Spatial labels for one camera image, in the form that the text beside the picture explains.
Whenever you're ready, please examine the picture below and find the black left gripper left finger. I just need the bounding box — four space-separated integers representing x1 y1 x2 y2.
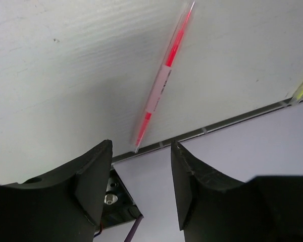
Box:
0 140 113 241

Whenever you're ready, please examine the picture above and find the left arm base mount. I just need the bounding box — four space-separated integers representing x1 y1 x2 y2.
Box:
94 169 143 241

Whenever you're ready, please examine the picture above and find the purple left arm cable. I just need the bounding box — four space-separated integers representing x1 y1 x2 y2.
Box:
123 215 144 242

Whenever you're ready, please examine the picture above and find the metal table edge rail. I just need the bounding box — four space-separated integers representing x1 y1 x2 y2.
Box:
112 98 296 164

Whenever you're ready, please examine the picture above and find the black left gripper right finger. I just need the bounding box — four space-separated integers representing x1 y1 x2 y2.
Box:
171 142 303 241

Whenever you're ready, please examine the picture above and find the pink thin pen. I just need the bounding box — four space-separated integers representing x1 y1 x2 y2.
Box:
132 1 195 153

